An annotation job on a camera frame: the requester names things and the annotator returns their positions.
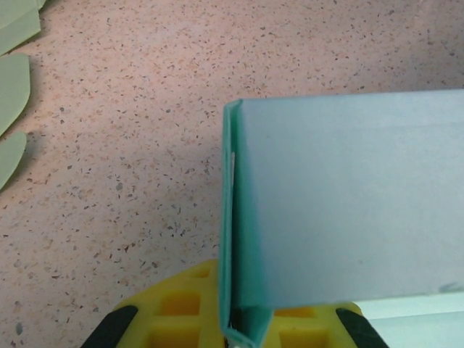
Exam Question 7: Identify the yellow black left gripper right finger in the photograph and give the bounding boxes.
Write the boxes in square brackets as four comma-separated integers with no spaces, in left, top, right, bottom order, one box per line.
[270,301,387,348]

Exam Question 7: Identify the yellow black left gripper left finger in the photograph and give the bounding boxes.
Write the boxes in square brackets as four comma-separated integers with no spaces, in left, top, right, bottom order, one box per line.
[81,257,222,348]

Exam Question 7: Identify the light blue paper box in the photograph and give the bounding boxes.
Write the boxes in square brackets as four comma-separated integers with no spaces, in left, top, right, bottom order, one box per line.
[217,88,464,348]

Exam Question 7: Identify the green cardboard sheets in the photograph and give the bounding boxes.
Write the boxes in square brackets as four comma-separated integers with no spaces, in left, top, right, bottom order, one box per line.
[0,0,41,193]

